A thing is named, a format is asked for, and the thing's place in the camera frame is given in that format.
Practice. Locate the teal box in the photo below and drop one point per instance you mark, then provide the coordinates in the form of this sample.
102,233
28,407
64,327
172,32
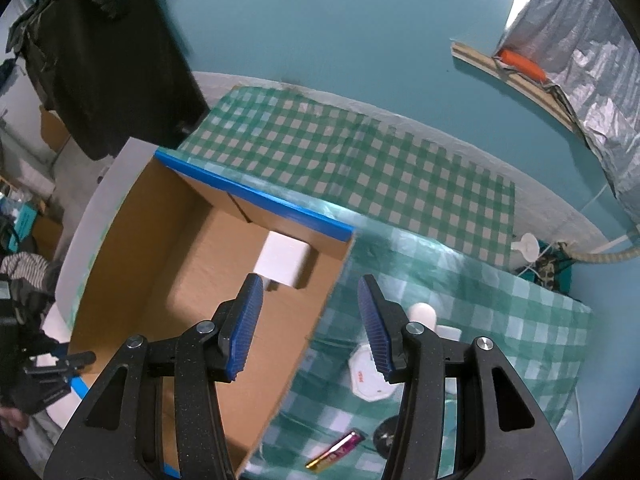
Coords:
25,217

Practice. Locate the black round disc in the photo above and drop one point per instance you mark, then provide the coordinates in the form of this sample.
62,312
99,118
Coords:
386,437

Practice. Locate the white charger block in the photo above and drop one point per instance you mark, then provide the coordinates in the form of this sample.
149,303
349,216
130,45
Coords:
280,260

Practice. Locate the green checkered plastic tablecloth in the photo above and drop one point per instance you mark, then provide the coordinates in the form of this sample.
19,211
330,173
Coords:
480,320

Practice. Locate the cardboard box with blue tape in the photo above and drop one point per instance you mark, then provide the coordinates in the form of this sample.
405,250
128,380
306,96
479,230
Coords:
200,240

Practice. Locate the black hanging garment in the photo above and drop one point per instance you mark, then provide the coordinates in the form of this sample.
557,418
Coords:
110,70

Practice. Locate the wooden strip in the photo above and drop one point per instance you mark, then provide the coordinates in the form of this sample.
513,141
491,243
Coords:
530,91

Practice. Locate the green checkered paper sheet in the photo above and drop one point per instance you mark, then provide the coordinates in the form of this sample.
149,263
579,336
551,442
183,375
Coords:
350,150

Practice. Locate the white pill bottle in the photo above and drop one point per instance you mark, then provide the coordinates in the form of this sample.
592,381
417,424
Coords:
424,314

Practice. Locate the pink and yellow lighter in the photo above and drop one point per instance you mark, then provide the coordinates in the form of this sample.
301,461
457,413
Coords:
336,451

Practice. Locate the white octagonal case red label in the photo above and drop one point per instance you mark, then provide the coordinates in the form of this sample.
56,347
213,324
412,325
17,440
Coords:
362,377

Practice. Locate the striped cloth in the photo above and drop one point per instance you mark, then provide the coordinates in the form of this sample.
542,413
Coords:
22,265

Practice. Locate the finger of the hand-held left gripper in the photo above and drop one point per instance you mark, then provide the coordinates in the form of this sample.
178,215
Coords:
65,361

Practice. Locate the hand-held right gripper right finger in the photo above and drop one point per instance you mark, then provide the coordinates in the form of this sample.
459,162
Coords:
375,325

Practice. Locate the camouflage cloth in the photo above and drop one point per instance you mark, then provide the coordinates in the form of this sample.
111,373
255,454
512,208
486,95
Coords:
550,267

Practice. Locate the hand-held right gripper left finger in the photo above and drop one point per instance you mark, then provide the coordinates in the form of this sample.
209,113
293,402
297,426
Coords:
246,325

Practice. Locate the white funnel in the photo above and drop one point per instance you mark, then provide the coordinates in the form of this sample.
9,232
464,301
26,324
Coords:
526,245

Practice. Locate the person's left hand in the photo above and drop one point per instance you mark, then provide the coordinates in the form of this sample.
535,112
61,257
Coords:
10,417

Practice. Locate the silver foil curtain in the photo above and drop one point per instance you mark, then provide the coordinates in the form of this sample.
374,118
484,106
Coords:
590,60

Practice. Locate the white foam sheet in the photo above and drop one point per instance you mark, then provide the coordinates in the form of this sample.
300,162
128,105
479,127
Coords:
55,322

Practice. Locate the orange tube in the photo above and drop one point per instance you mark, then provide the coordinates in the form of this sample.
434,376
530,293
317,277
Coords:
522,64

